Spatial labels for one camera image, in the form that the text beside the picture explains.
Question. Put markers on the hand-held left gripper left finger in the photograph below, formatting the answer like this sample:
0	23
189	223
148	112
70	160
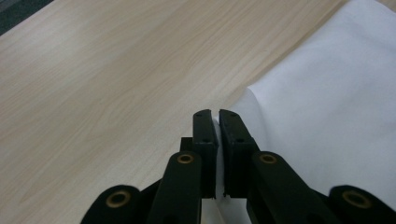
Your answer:
204	140

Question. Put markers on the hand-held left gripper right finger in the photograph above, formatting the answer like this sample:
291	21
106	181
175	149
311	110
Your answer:
236	146

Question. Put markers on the white tank top black trim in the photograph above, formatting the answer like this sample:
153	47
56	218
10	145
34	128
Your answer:
327	109

